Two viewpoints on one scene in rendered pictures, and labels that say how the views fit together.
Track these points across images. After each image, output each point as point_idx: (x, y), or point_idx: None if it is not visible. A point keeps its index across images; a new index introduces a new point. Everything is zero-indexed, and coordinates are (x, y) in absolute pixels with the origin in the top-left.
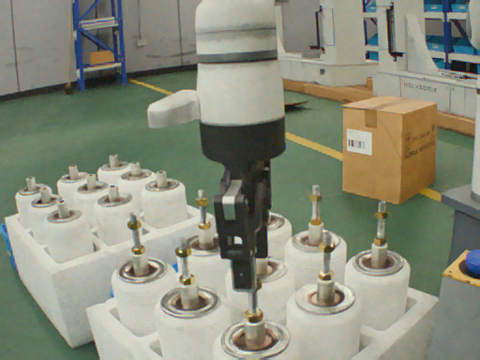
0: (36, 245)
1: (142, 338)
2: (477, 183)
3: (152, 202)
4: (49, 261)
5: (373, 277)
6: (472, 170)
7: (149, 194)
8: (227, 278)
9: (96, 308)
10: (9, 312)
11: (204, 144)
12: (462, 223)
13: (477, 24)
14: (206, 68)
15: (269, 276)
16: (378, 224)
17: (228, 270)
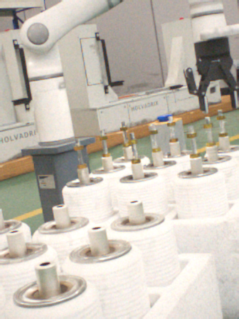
0: (167, 293)
1: (234, 201)
2: (65, 131)
3: (30, 237)
4: (192, 265)
5: (145, 157)
6: (54, 127)
7: (26, 228)
8: (174, 168)
9: (228, 218)
10: None
11: (227, 45)
12: (71, 158)
13: (61, 31)
14: (223, 15)
15: (166, 161)
16: (126, 134)
17: (164, 170)
